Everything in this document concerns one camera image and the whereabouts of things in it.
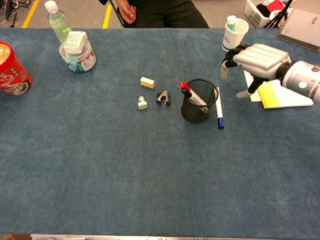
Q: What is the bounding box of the cream rectangular eraser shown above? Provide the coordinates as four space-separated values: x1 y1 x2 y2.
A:
140 76 156 90

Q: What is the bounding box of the white green small box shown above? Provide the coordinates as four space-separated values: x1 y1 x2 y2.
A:
62 30 89 57

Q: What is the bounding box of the white plastic basket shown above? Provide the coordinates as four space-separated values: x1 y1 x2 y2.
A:
243 0 294 29

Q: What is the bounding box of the blue whiteboard marker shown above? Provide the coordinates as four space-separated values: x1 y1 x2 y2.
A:
215 86 225 130

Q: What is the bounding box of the seated person in black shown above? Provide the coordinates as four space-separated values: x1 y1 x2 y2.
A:
98 0 210 29

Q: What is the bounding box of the red whiteboard marker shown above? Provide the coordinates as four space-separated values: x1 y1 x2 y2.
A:
178 81 209 114

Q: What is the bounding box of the small white green bottle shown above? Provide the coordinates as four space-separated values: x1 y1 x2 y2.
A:
226 15 238 32

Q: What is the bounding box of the white paper cup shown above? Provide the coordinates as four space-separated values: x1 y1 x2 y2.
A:
221 17 250 53

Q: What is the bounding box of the blue felt table mat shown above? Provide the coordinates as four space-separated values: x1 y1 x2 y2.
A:
0 27 320 237

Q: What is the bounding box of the clear plastic jar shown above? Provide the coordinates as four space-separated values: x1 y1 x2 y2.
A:
58 39 97 74

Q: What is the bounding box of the grey laptop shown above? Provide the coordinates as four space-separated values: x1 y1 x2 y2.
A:
275 8 320 53

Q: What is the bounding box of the yellow notebook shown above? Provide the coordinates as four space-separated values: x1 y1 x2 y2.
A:
257 81 278 109

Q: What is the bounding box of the red cylindrical can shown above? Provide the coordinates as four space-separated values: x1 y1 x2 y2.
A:
0 41 34 96

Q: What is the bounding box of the clear plastic water bottle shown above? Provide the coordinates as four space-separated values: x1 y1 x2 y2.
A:
44 0 73 44

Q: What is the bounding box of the white paper stack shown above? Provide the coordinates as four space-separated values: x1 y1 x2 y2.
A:
242 55 314 108

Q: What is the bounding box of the black tripod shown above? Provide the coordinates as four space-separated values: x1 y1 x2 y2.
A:
263 0 294 29

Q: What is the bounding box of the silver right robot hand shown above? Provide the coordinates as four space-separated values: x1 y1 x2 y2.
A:
219 43 292 99

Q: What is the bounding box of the black mesh pen holder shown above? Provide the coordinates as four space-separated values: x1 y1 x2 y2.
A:
180 78 220 124

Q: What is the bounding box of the green pencil sharpener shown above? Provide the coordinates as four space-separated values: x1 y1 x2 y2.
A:
136 95 149 111

